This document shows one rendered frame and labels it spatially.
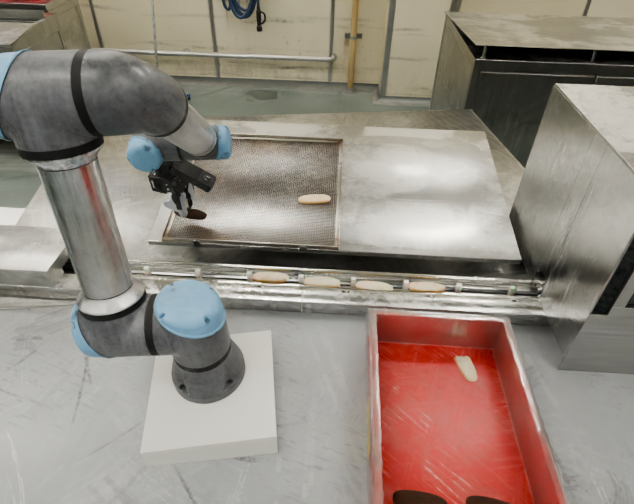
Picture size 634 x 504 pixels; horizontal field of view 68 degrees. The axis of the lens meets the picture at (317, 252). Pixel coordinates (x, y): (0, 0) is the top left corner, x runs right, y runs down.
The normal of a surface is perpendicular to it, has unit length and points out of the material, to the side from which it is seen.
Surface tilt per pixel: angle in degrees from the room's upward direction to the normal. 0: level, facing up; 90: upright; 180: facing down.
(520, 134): 90
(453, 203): 10
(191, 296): 6
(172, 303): 6
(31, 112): 83
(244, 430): 4
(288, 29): 90
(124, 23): 90
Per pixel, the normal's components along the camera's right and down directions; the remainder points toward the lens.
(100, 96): 0.25, 0.36
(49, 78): 0.00, -0.05
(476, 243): 0.01, -0.65
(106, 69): 0.37, -0.22
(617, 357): -0.06, 0.63
